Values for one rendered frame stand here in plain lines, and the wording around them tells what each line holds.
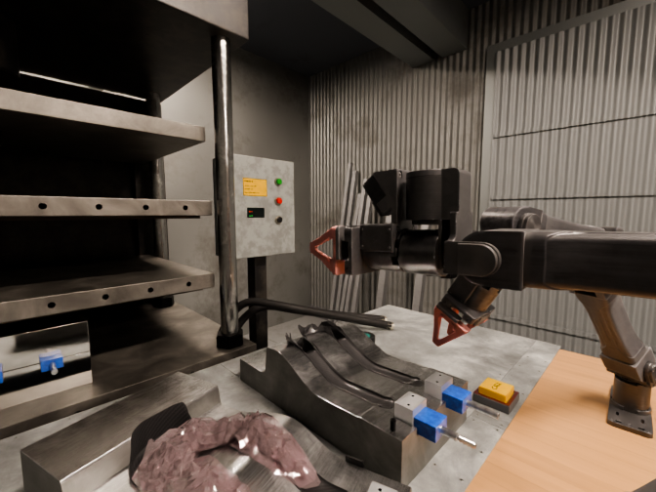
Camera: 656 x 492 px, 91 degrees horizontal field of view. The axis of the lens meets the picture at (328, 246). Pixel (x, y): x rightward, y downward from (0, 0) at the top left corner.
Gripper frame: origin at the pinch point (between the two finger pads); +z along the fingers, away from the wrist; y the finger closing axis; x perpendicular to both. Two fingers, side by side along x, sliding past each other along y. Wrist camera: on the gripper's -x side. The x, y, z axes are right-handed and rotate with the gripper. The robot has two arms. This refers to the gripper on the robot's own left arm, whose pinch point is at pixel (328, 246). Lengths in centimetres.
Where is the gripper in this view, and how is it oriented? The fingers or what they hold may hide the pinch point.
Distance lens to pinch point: 52.1
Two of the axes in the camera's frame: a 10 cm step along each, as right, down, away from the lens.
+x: 0.2, 10.0, 0.8
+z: -7.3, -0.4, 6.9
